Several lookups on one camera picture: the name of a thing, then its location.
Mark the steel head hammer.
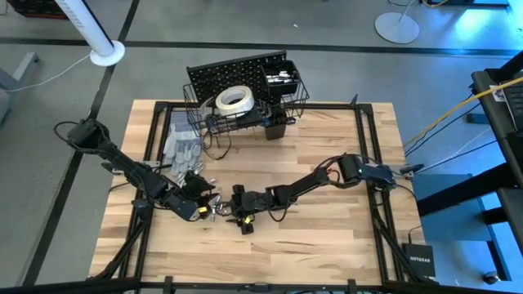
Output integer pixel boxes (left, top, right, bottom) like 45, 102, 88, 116
199, 96, 220, 123

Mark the grey round floor stand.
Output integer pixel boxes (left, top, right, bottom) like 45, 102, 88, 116
374, 0, 421, 45

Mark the black caster wheel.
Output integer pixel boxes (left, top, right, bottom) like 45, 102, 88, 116
481, 270, 501, 286

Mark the black aluminium table frame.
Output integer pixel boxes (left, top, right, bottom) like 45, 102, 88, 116
87, 100, 440, 294

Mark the white tape roll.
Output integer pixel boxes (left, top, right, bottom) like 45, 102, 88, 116
214, 85, 256, 120

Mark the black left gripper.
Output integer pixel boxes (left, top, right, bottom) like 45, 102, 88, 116
175, 171, 221, 222

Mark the black Netgear network switch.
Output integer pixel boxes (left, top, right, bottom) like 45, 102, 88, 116
401, 243, 437, 281

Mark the grey table leg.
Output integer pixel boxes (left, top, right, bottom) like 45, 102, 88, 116
0, 51, 41, 123

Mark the black metal pegboard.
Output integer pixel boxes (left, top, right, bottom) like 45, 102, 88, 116
186, 50, 289, 108

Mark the white black pole stand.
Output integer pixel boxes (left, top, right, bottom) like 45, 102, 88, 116
54, 0, 126, 68

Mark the black wire basket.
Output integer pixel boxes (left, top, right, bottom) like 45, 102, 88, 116
182, 76, 311, 138

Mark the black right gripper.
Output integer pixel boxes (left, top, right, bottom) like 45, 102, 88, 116
222, 184, 273, 237

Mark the black looped cable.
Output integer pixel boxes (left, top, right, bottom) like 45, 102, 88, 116
202, 130, 233, 161

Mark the black side desk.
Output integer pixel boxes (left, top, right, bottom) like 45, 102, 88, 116
469, 51, 523, 189

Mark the white floor cable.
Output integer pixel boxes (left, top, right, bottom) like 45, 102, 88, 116
7, 52, 93, 93

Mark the red black crate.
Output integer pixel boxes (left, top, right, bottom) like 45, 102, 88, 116
7, 0, 69, 20

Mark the grey work glove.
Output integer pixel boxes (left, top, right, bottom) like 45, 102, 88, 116
162, 122, 204, 176

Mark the black box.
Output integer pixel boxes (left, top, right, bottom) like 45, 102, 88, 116
264, 122, 288, 142

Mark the yellow cable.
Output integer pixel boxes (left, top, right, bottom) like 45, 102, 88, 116
402, 75, 523, 148

